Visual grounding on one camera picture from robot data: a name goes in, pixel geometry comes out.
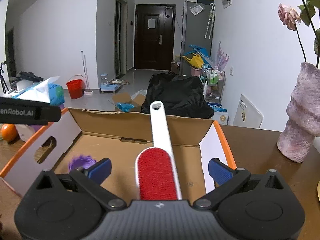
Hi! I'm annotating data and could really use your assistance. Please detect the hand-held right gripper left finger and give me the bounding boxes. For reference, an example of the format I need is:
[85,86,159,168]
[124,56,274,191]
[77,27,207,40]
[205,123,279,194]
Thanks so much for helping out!
[35,157,127,211]

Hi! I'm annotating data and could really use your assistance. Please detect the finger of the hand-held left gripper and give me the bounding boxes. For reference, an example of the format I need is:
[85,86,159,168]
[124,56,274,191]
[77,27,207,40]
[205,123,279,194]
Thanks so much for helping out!
[39,104,62,125]

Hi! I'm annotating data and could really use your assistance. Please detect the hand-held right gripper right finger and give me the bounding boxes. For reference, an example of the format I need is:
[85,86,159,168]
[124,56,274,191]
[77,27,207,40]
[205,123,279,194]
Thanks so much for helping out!
[194,158,284,211]

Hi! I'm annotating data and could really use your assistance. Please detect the orange cardboard box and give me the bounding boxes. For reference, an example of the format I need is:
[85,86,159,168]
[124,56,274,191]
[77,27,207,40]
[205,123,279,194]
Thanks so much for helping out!
[0,107,237,198]

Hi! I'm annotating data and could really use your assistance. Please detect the white red lint brush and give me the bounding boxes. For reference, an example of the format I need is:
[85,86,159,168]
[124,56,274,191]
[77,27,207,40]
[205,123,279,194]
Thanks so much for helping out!
[134,101,182,201]

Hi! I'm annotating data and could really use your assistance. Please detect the white plastic jar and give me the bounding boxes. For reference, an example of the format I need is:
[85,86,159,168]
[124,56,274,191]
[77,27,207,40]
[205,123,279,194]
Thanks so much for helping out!
[16,124,40,142]

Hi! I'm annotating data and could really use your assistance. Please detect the orange fruit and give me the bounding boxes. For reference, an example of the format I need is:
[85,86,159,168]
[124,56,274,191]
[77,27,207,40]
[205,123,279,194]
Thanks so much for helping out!
[1,124,18,142]

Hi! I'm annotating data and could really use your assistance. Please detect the blue tissue pack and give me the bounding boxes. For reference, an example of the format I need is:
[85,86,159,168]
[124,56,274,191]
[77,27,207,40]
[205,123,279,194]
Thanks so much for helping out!
[14,76,65,106]

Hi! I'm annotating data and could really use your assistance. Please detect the black tripod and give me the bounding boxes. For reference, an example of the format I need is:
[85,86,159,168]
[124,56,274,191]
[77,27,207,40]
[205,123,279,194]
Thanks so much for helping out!
[0,61,9,95]

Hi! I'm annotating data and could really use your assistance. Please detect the red bucket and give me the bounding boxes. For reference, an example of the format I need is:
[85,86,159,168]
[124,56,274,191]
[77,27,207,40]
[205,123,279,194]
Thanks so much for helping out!
[66,74,84,99]

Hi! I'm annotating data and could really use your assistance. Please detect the black clutter pile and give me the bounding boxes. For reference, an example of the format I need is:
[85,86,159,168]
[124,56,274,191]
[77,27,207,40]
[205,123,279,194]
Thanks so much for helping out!
[15,71,45,83]

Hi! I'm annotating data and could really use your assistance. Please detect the white mop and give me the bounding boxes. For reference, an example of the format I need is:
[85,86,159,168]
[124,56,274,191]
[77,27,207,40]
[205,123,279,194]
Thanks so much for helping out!
[80,51,94,96]

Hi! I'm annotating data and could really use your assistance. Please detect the white flat board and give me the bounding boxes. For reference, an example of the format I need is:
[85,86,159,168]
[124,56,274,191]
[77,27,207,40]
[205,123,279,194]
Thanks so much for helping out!
[232,94,264,130]

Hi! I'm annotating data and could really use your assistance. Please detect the blue plastic gloves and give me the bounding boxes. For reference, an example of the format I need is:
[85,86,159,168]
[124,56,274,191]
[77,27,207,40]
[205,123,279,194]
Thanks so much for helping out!
[117,102,136,112]

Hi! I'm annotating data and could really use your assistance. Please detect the blue pet water dispenser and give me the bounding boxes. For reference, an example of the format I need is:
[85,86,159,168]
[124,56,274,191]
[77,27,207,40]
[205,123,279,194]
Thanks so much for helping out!
[100,73,123,93]

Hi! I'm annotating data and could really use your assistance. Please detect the small brown cardboard box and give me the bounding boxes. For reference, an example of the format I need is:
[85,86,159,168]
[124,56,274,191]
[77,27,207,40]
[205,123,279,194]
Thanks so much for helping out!
[112,92,147,113]

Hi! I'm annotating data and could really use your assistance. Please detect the black bag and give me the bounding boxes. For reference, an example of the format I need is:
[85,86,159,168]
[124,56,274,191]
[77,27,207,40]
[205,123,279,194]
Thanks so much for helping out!
[141,72,215,119]

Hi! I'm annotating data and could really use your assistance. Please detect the metal trolley with bottles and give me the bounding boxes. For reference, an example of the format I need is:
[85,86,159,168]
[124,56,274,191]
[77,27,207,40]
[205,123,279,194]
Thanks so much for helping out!
[201,66,227,106]

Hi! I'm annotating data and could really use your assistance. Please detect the pink textured vase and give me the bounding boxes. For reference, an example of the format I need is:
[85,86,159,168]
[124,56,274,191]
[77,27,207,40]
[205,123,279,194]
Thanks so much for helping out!
[277,62,320,163]

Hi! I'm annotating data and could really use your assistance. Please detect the pink feather decoration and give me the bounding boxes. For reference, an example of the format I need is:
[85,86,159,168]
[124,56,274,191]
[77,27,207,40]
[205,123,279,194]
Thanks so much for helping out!
[212,41,230,70]

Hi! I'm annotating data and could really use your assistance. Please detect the blue hangers and yellow bag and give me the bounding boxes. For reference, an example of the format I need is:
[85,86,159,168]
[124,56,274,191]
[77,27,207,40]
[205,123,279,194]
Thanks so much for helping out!
[182,44,213,68]

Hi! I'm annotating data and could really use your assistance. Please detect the dark brown door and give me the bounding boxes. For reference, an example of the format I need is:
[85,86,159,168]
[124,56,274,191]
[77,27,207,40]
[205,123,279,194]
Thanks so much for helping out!
[134,4,176,70]

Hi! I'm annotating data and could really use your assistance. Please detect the grey refrigerator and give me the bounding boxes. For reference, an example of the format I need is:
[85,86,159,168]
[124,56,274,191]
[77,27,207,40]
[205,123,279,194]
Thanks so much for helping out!
[179,0,216,77]

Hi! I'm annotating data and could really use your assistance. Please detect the white folded umbrellas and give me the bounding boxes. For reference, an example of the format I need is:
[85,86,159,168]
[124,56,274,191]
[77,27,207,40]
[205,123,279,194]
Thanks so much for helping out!
[204,3,216,39]

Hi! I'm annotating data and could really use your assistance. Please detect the dried pink rose bouquet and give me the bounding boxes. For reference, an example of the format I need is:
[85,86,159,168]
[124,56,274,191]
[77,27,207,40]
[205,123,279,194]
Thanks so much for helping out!
[278,0,320,69]

